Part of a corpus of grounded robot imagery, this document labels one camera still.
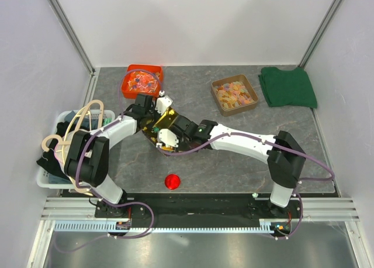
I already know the star candy tin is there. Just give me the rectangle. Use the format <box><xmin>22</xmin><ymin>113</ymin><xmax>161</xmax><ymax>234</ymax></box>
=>
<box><xmin>141</xmin><ymin>108</ymin><xmax>198</xmax><ymax>153</ymax></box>

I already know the orange candy box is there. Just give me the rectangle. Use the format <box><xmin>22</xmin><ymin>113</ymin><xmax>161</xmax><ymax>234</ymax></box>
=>
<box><xmin>121</xmin><ymin>64</ymin><xmax>164</xmax><ymax>99</ymax></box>

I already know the red jar lid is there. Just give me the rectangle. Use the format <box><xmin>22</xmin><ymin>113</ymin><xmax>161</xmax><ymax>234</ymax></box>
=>
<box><xmin>164</xmin><ymin>174</ymin><xmax>181</xmax><ymax>190</ymax></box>

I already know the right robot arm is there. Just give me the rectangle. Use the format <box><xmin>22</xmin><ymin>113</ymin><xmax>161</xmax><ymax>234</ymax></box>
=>
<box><xmin>174</xmin><ymin>120</ymin><xmax>306</xmax><ymax>218</ymax></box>

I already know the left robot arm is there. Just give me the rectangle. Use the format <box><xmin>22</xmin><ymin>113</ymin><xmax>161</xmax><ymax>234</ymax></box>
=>
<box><xmin>64</xmin><ymin>94</ymin><xmax>160</xmax><ymax>217</ymax></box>

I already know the brown gummy candy box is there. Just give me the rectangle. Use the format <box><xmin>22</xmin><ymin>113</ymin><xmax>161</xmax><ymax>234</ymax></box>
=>
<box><xmin>211</xmin><ymin>74</ymin><xmax>258</xmax><ymax>117</ymax></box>

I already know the beige clothes hanger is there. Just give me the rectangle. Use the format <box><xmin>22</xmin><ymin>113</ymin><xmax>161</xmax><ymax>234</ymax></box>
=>
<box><xmin>37</xmin><ymin>99</ymin><xmax>105</xmax><ymax>194</ymax></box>

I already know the green folded cloth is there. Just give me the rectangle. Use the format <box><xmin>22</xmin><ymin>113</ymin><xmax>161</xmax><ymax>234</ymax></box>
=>
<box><xmin>258</xmin><ymin>67</ymin><xmax>317</xmax><ymax>109</ymax></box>

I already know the white laundry basket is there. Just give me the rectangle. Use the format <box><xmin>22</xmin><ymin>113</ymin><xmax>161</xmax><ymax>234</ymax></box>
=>
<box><xmin>36</xmin><ymin>109</ymin><xmax>116</xmax><ymax>190</ymax></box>

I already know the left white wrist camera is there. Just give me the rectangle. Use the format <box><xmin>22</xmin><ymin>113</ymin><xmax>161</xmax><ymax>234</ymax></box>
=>
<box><xmin>155</xmin><ymin>90</ymin><xmax>173</xmax><ymax>115</ymax></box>

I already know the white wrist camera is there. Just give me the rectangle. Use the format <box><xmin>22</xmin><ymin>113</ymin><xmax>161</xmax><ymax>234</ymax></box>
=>
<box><xmin>155</xmin><ymin>90</ymin><xmax>173</xmax><ymax>115</ymax></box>
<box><xmin>158</xmin><ymin>129</ymin><xmax>179</xmax><ymax>148</ymax></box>

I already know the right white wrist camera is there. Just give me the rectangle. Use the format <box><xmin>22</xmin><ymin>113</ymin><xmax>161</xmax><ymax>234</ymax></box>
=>
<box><xmin>158</xmin><ymin>129</ymin><xmax>179</xmax><ymax>148</ymax></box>

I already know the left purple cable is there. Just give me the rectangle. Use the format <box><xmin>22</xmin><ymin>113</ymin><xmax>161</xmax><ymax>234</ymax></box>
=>
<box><xmin>52</xmin><ymin>70</ymin><xmax>164</xmax><ymax>253</ymax></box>

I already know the purple cable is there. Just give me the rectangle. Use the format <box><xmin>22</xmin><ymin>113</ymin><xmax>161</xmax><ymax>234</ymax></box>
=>
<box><xmin>52</xmin><ymin>70</ymin><xmax>164</xmax><ymax>253</ymax></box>
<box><xmin>157</xmin><ymin>132</ymin><xmax>335</xmax><ymax>241</ymax></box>

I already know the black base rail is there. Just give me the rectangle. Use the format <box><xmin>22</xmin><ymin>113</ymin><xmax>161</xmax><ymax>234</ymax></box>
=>
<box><xmin>95</xmin><ymin>193</ymin><xmax>301</xmax><ymax>220</ymax></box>

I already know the white cable duct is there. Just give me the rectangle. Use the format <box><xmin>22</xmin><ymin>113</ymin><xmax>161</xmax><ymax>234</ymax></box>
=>
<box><xmin>54</xmin><ymin>221</ymin><xmax>290</xmax><ymax>233</ymax></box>

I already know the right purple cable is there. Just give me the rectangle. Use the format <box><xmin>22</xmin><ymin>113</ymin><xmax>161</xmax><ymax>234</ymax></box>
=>
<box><xmin>157</xmin><ymin>132</ymin><xmax>335</xmax><ymax>241</ymax></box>

